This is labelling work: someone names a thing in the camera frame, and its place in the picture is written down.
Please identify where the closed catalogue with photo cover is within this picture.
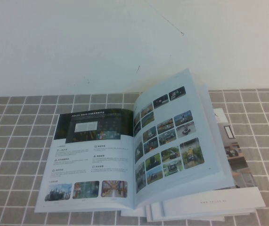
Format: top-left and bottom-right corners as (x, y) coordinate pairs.
(161, 107), (266, 219)

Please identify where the robot catalogue book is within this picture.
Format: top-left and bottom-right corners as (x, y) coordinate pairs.
(34, 68), (235, 214)

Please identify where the grey checked tablecloth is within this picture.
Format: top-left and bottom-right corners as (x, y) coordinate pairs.
(0, 88), (269, 226)

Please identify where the white booklet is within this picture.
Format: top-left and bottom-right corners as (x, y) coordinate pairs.
(145, 203), (226, 223)
(150, 201), (255, 222)
(121, 206), (148, 218)

